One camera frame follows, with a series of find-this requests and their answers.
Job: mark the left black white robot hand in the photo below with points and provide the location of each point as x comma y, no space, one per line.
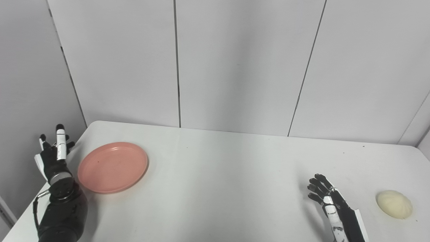
53,159

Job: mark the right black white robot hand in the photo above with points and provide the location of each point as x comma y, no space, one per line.
337,215

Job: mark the cream steamed bun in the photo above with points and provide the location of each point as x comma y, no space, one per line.
394,204

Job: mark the pink round plate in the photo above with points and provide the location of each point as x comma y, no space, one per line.
113,167

